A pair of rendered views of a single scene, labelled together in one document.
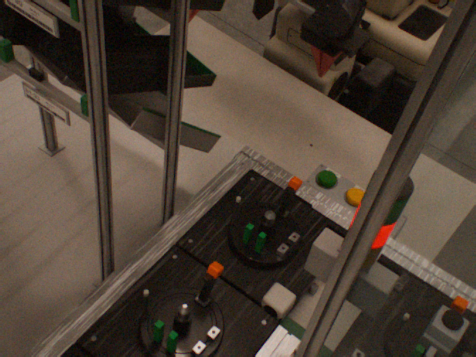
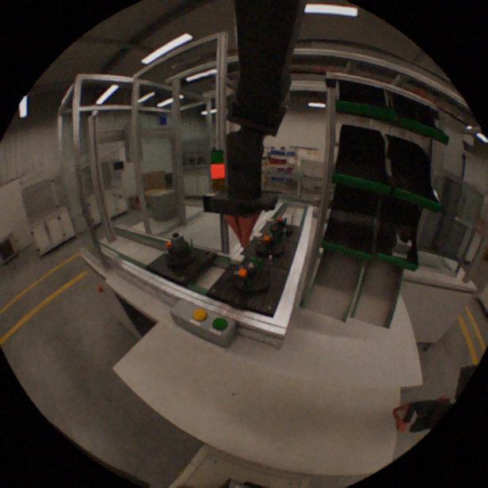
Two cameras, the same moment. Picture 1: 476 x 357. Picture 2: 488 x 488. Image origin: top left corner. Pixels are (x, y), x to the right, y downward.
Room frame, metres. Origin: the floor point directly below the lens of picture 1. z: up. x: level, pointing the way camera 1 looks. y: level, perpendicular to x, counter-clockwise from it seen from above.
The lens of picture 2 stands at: (1.21, -0.14, 1.39)
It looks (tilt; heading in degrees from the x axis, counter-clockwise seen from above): 29 degrees down; 175
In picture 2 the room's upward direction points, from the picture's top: straight up
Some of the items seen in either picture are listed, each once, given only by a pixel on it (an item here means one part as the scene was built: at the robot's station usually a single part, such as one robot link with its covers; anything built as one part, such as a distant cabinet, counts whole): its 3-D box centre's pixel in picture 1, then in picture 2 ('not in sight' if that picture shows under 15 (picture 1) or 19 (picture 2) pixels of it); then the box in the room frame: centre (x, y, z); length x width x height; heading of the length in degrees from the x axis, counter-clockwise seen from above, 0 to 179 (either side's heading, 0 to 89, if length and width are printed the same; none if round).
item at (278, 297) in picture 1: (267, 224); (251, 272); (0.72, -0.07, 1.01); 0.24 x 0.24 x 0.13; 62
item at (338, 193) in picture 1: (351, 207); (201, 321); (0.87, -0.24, 0.93); 0.21 x 0.07 x 0.06; 62
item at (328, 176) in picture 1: (326, 180); (219, 324); (0.90, -0.18, 0.96); 0.04 x 0.04 x 0.02
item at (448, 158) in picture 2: not in sight; (442, 180); (0.60, 1.30, 1.50); 0.38 x 0.21 x 0.88; 152
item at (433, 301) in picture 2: not in sight; (407, 296); (0.61, 1.46, 0.43); 1.11 x 0.68 x 0.86; 62
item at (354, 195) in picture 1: (355, 197); (200, 315); (0.87, -0.24, 0.96); 0.04 x 0.04 x 0.02
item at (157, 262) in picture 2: not in sight; (181, 261); (0.56, -0.37, 0.96); 0.24 x 0.24 x 0.02; 62
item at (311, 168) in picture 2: not in sight; (326, 177); (-5.88, 4.14, 0.69); 2.42 x 1.03 x 1.38; 60
